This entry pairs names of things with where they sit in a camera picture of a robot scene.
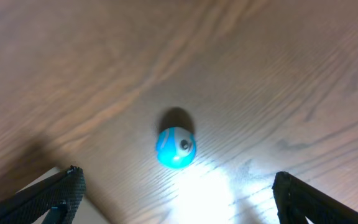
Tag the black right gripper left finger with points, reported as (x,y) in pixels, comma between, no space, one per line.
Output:
(39,199)

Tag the white cardboard box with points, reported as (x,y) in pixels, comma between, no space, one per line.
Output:
(67,199)

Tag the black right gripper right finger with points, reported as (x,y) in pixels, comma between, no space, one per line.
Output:
(298,202)

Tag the blue ball with eye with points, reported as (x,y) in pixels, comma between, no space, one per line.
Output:
(176,148)

